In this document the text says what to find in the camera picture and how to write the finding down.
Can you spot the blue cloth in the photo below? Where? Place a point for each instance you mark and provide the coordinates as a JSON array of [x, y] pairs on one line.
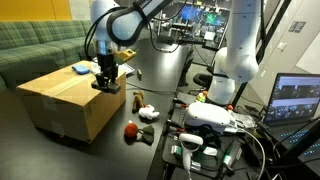
[[80, 69]]

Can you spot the white towel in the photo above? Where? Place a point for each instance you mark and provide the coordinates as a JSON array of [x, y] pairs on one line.
[[95, 68]]

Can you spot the brown cardboard box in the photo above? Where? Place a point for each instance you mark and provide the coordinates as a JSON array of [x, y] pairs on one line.
[[63, 102]]

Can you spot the brown toy moose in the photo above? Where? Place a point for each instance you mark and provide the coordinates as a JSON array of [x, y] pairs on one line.
[[138, 101]]

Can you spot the white vr controller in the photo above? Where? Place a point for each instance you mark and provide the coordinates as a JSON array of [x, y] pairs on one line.
[[190, 143]]

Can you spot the open black laptop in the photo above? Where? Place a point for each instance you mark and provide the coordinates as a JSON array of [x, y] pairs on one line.
[[290, 117]]

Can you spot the computer monitor with equipment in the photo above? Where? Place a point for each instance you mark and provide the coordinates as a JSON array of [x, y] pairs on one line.
[[193, 23]]

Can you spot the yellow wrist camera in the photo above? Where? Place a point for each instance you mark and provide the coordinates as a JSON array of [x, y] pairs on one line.
[[124, 56]]

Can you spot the orange plush carrot toy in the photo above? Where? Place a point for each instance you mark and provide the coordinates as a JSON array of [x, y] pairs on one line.
[[131, 131]]

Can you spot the white vr headset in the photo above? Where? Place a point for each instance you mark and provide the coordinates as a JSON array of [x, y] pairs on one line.
[[218, 118]]

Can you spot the green plaid sofa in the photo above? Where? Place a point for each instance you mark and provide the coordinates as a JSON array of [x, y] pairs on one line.
[[26, 41]]

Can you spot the black eraser block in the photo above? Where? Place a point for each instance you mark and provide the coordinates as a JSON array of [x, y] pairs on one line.
[[139, 74]]

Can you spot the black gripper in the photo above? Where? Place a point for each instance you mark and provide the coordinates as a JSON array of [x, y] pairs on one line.
[[107, 75]]

